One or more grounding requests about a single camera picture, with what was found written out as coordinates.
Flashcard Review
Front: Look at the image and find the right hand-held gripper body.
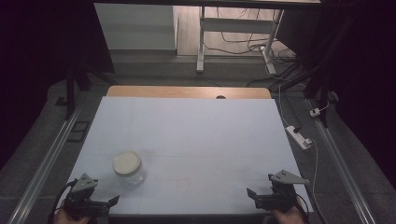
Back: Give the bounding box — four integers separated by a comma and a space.
255, 169, 311, 214

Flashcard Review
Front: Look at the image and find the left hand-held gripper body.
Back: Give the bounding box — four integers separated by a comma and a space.
64, 173, 111, 218

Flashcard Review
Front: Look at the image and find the clear glass jar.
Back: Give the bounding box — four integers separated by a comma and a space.
116, 166, 147, 189

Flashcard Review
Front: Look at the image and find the cream round jar lid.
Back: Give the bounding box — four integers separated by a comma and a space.
112, 150, 143, 177

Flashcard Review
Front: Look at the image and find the person's right hand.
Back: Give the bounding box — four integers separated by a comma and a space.
270, 202, 307, 224

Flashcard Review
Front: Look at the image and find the person's left hand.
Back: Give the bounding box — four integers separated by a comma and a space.
53, 208, 92, 224

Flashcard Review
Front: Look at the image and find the white power strip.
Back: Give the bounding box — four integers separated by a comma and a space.
285, 125, 313, 151

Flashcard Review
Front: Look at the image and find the white table mat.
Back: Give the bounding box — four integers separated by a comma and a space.
53, 96, 314, 217

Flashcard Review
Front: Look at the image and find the black metal stand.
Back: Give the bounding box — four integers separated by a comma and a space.
303, 62, 335, 129
55, 60, 118, 120

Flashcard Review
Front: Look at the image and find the wooden table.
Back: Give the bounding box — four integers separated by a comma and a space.
106, 86, 273, 100

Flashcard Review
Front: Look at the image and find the dark curtain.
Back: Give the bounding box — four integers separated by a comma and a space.
0, 0, 116, 171
275, 0, 396, 181

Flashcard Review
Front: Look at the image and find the white panel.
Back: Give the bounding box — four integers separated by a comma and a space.
93, 3, 177, 50

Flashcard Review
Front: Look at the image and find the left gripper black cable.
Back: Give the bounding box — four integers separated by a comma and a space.
47, 178, 78, 224

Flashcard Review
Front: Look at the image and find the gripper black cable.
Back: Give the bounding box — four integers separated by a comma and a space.
295, 183, 329, 224
47, 178, 78, 224

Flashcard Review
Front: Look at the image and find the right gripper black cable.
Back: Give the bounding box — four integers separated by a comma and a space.
295, 183, 329, 224

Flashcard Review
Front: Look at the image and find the aluminium rail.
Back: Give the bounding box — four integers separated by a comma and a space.
306, 98, 377, 224
7, 92, 90, 224

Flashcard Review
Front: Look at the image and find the white power cable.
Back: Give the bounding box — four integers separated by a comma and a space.
277, 84, 320, 191

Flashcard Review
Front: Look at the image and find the black rectangular floor frame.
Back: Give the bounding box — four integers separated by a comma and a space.
66, 120, 92, 143

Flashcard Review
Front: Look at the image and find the tangle of black floor cables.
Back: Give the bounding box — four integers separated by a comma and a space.
204, 7, 312, 91

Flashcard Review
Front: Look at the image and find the white desk frame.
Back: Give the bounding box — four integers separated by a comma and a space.
195, 6, 285, 76

